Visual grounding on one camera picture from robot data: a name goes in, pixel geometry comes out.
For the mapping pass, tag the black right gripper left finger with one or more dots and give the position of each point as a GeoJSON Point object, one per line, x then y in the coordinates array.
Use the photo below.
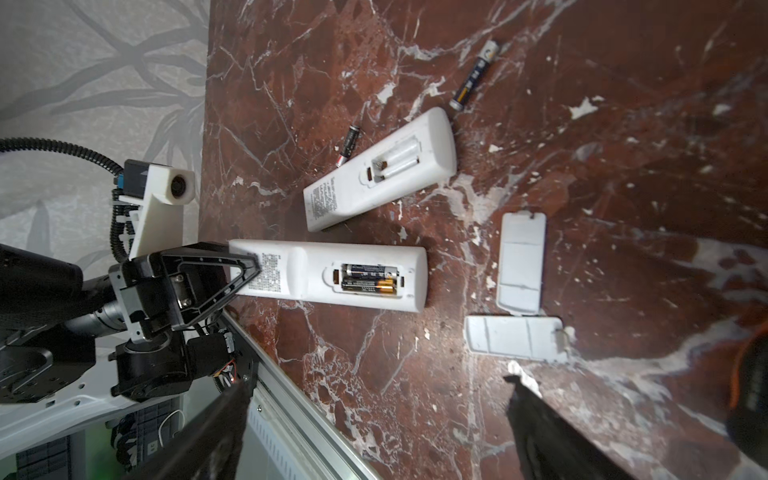
{"type": "Point", "coordinates": [210, 446]}

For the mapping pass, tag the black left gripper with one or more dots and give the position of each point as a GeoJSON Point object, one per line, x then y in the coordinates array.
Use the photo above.
{"type": "Point", "coordinates": [159, 293]}

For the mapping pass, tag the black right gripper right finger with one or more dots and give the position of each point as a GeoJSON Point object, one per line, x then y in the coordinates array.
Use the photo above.
{"type": "Point", "coordinates": [548, 447]}

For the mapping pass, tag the white battery cover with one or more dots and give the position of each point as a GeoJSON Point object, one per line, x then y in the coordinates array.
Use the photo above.
{"type": "Point", "coordinates": [541, 339]}
{"type": "Point", "coordinates": [521, 261]}

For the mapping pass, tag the white remote with coloured buttons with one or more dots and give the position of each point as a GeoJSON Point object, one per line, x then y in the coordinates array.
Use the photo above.
{"type": "Point", "coordinates": [311, 272]}

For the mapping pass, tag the orange handled screwdriver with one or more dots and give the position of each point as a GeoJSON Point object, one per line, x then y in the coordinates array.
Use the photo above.
{"type": "Point", "coordinates": [746, 423]}

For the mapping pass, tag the plain white remote control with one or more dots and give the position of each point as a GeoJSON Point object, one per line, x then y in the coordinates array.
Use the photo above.
{"type": "Point", "coordinates": [414, 157]}

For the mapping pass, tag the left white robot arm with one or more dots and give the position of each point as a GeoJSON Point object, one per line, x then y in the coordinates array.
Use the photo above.
{"type": "Point", "coordinates": [74, 350]}

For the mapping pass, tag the black AAA battery in remote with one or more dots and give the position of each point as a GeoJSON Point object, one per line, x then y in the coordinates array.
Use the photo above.
{"type": "Point", "coordinates": [369, 272]}

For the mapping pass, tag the gold black AAA battery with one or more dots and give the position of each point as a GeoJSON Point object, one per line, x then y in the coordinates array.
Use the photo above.
{"type": "Point", "coordinates": [378, 287]}

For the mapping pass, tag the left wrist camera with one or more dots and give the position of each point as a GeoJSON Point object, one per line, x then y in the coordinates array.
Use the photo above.
{"type": "Point", "coordinates": [160, 194]}

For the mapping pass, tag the aluminium front rail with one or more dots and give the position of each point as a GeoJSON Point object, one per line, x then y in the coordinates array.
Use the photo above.
{"type": "Point", "coordinates": [299, 441]}

